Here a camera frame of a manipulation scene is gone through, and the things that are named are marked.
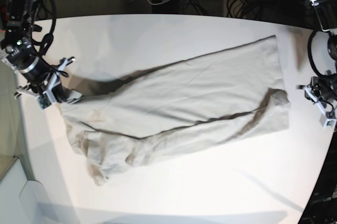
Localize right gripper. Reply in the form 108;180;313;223
14;56;75;103

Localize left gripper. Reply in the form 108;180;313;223
296;73;336;115

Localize beige t-shirt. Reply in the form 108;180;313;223
60;36;290;185

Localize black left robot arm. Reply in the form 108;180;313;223
299;0;336;119

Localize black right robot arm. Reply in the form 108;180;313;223
1;0;81;109

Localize white cabinet corner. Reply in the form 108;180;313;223
1;158;78;223

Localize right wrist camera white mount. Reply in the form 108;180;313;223
37;81;60;110

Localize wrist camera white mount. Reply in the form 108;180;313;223
37;81;60;110
319;112;336;128

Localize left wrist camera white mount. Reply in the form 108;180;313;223
319;112;336;128

